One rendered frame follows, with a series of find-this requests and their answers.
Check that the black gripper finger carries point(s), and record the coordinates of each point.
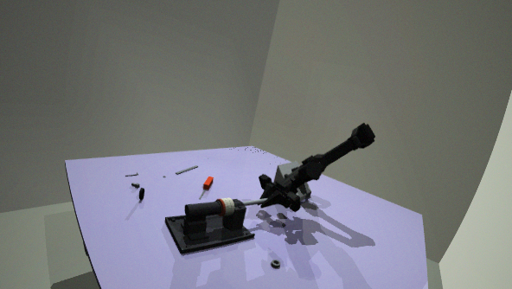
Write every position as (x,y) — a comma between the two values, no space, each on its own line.
(276,198)
(267,192)

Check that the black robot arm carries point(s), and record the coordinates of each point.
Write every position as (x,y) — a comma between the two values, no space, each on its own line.
(312,168)

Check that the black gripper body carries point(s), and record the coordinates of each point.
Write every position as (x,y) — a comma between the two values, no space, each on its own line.
(286,186)

